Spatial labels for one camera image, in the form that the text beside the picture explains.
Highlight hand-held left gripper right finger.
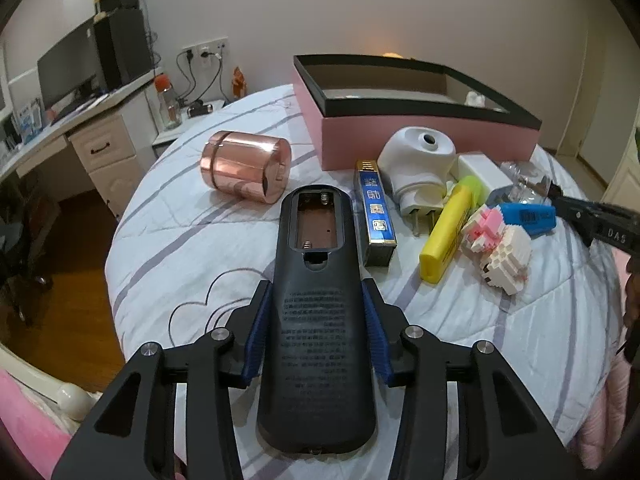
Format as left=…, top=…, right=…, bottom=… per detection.
left=361, top=277, right=593, bottom=480

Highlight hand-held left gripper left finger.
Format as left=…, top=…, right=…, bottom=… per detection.
left=50, top=280, right=273, bottom=480

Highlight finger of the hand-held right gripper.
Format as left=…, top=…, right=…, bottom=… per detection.
left=547, top=182, right=640, bottom=258

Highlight black remote control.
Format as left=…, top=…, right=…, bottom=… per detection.
left=256, top=185, right=377, bottom=457

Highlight pink white block figure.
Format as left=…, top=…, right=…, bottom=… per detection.
left=460, top=207, right=532, bottom=296

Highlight white charger adapter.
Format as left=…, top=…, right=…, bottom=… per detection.
left=450, top=153, right=513, bottom=206

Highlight pink box with black rim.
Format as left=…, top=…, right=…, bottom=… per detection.
left=292, top=54, right=543, bottom=172

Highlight small blue plastic item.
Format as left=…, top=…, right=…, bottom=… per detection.
left=497, top=202, right=557, bottom=237

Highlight clear faceted ornament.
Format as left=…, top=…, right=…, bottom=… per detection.
left=500, top=161, right=553, bottom=206

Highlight white striped quilt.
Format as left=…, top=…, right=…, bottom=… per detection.
left=104, top=82, right=626, bottom=480

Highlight blue and gold box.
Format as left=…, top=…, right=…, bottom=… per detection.
left=354, top=159, right=399, bottom=267

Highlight yellow highlighter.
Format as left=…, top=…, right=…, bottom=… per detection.
left=419, top=175, right=488, bottom=283

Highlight white plug-in device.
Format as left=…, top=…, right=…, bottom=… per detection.
left=376, top=127, right=457, bottom=237

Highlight copper cylinder canister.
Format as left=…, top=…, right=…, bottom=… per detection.
left=199, top=130, right=292, bottom=205

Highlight white bed footboard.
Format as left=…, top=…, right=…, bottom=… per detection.
left=0, top=342, right=103, bottom=423

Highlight white nightstand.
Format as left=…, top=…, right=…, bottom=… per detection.
left=151, top=97, right=226, bottom=148

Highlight pink fluffy blanket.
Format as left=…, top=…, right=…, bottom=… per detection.
left=0, top=367, right=73, bottom=480

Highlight beige drawer cabinet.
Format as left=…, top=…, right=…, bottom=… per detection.
left=67, top=87, right=161, bottom=221

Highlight chair with draped clothes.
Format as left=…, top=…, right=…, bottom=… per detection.
left=0, top=170, right=56, bottom=326

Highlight clear bottle with orange cap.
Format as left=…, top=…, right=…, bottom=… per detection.
left=154, top=74, right=182, bottom=130

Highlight white desk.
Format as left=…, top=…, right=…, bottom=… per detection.
left=0, top=67, right=163, bottom=181

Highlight blue and white box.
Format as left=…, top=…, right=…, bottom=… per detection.
left=12, top=97, right=43, bottom=143

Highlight black computer tower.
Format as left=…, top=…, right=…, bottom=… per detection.
left=92, top=7, right=156, bottom=91

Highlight black computer monitor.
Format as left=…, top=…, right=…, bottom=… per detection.
left=36, top=17, right=101, bottom=111

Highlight black power cables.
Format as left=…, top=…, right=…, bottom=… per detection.
left=175, top=50, right=223, bottom=103

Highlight white wall socket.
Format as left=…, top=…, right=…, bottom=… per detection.
left=181, top=36, right=229, bottom=61

